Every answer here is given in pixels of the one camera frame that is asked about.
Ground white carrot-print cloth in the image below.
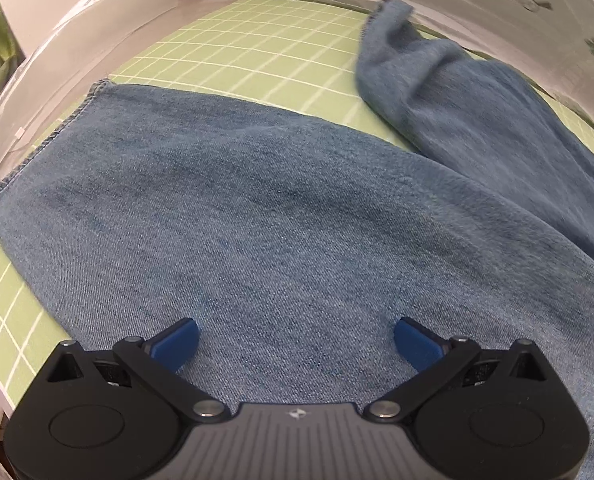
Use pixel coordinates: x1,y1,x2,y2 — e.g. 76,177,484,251
177,0,594,141

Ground blue denim jeans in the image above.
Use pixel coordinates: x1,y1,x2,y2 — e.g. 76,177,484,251
0,0,594,480

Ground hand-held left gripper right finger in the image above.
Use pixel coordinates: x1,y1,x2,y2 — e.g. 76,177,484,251
367,315,550,421

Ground green grid mat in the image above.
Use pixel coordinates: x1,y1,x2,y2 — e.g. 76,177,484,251
0,0,594,406

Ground white plastic-covered panel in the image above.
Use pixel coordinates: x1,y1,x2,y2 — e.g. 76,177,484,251
0,0,188,201

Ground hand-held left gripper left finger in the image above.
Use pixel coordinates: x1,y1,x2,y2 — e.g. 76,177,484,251
44,316,225,422

